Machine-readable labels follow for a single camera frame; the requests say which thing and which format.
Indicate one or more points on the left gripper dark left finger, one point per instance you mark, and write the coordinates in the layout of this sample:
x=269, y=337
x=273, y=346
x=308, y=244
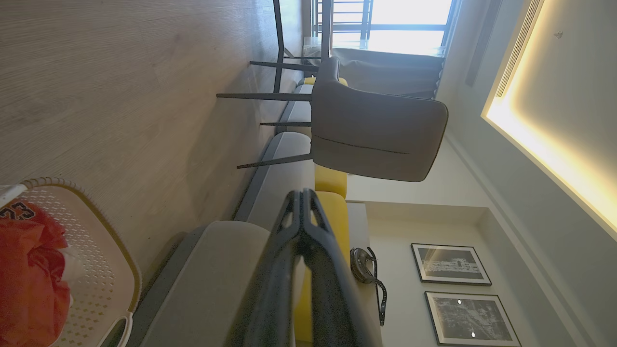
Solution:
x=277, y=299

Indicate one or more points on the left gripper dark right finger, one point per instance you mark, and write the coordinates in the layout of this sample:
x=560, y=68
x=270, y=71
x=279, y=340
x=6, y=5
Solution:
x=332, y=308

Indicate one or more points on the cream perforated laundry basket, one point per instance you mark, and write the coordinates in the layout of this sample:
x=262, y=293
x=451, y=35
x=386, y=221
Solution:
x=96, y=250

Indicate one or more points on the grey fabric sofa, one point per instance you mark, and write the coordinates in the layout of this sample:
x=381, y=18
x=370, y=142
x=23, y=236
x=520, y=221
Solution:
x=217, y=289

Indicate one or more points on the large yellow sofa cushion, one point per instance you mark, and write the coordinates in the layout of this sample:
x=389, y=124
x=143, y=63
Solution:
x=338, y=226

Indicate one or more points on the black framed monochrome picture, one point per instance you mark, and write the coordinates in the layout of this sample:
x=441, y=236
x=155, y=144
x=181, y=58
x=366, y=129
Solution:
x=450, y=265
x=470, y=320

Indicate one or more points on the small yellow sofa cushion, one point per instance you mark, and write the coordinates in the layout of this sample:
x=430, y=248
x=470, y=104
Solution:
x=330, y=180

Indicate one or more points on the black table legs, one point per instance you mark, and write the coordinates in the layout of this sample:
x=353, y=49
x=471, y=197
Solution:
x=376, y=125

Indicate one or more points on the white garment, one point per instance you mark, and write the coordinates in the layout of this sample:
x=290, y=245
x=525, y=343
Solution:
x=73, y=272

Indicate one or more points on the red jersey garment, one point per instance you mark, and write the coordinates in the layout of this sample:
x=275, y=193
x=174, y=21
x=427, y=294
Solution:
x=29, y=289

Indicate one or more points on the dark-framed table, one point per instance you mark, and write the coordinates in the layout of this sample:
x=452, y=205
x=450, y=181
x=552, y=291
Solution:
x=278, y=48

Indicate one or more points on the long ceiling air vent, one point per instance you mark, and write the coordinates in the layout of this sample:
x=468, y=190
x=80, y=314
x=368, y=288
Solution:
x=518, y=48

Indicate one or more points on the bright window with dark frame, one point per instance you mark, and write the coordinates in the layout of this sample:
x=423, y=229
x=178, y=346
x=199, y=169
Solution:
x=409, y=38

